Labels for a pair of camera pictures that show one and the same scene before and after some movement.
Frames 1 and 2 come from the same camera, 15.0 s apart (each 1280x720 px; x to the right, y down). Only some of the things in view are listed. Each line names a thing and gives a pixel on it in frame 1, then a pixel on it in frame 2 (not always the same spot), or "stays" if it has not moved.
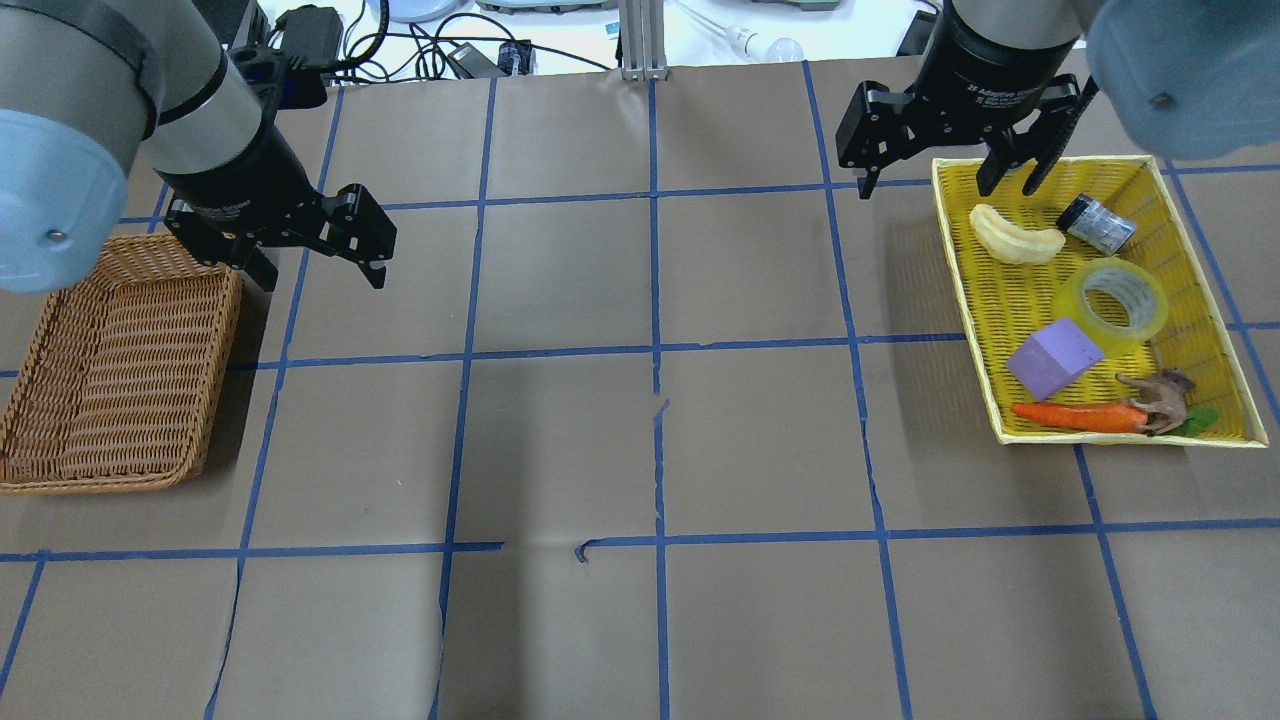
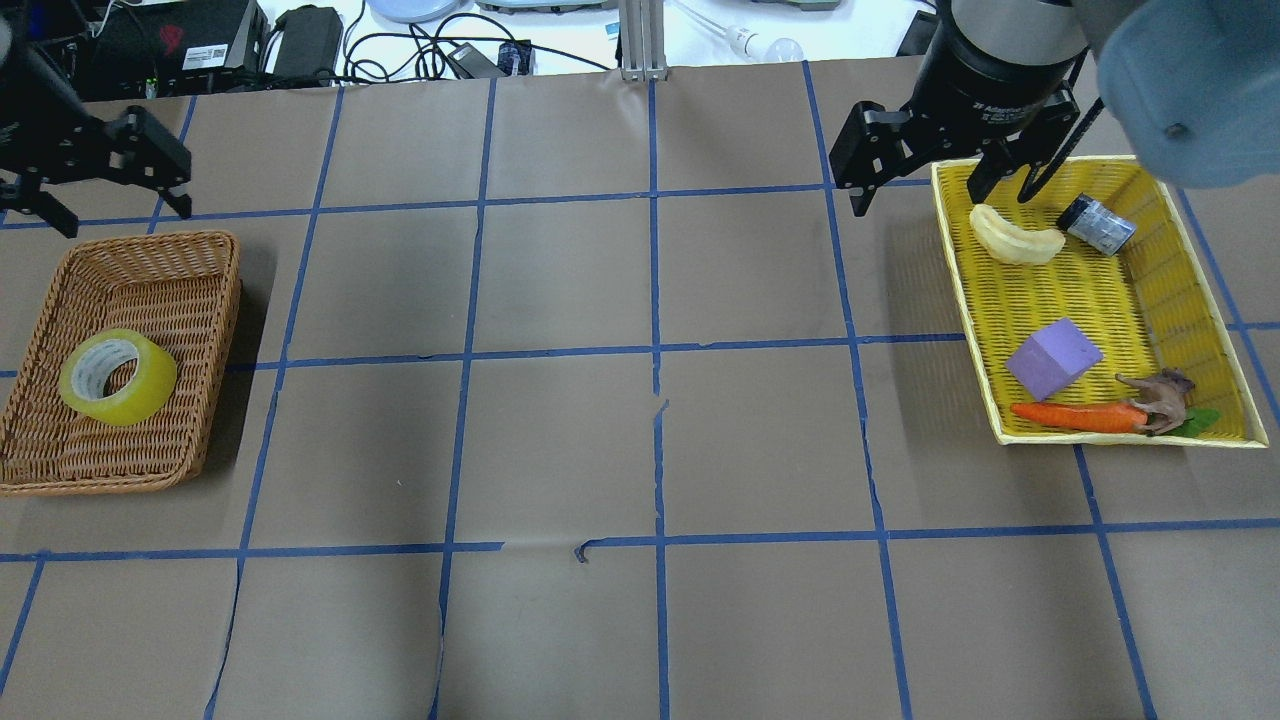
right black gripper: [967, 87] stays
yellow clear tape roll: [1135, 284] -> [85, 371]
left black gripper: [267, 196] -> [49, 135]
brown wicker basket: [126, 385] stays
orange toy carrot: [1082, 417] stays
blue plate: [418, 11] stays
